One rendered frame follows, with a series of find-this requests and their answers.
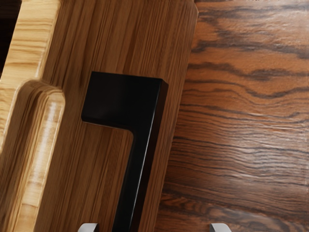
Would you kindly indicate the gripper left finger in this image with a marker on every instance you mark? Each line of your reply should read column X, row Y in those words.
column 89, row 228

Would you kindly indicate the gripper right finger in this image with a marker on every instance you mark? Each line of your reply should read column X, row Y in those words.
column 219, row 228

